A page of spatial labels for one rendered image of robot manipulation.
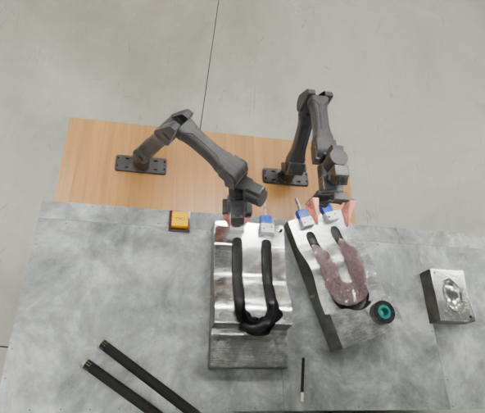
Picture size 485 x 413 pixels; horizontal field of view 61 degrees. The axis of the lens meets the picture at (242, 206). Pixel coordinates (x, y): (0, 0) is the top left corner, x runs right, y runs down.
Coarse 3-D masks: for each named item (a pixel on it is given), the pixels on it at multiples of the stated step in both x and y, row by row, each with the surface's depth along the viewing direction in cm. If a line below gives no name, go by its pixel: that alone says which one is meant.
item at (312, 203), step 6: (312, 198) 123; (318, 198) 123; (306, 204) 127; (312, 204) 124; (318, 204) 123; (324, 204) 128; (312, 210) 127; (318, 210) 123; (312, 216) 126; (318, 216) 123; (318, 222) 123
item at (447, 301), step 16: (432, 272) 162; (448, 272) 164; (432, 288) 160; (448, 288) 163; (464, 288) 162; (432, 304) 160; (448, 304) 160; (464, 304) 159; (432, 320) 159; (448, 320) 155; (464, 320) 156
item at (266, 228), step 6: (264, 204) 158; (264, 210) 157; (264, 216) 154; (270, 216) 155; (264, 222) 153; (270, 222) 154; (264, 228) 151; (270, 228) 151; (264, 234) 152; (270, 234) 152
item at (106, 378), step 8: (88, 360) 129; (88, 368) 127; (96, 368) 127; (96, 376) 127; (104, 376) 126; (112, 376) 127; (112, 384) 125; (120, 384) 126; (120, 392) 124; (128, 392) 124; (128, 400) 124; (136, 400) 123; (144, 400) 124; (144, 408) 122; (152, 408) 123
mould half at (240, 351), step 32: (224, 224) 151; (256, 224) 154; (224, 256) 146; (256, 256) 149; (224, 288) 139; (256, 288) 142; (224, 320) 132; (288, 320) 136; (224, 352) 135; (256, 352) 137
